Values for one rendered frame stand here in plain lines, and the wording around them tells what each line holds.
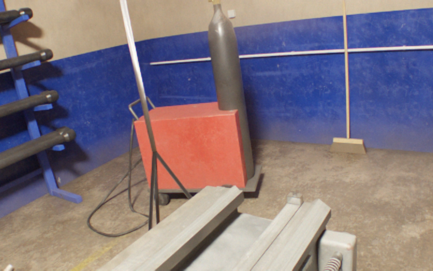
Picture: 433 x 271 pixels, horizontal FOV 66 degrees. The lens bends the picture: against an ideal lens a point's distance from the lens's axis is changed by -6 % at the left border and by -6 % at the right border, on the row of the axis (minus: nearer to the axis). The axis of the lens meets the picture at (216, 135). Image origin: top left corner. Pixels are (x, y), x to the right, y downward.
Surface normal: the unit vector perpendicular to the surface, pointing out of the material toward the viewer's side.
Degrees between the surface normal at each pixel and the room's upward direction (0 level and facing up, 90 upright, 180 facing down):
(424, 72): 90
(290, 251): 36
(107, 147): 90
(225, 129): 90
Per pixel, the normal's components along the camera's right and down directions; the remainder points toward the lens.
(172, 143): -0.25, 0.35
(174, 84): -0.56, 0.35
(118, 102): 0.81, 0.07
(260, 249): -0.15, -0.94
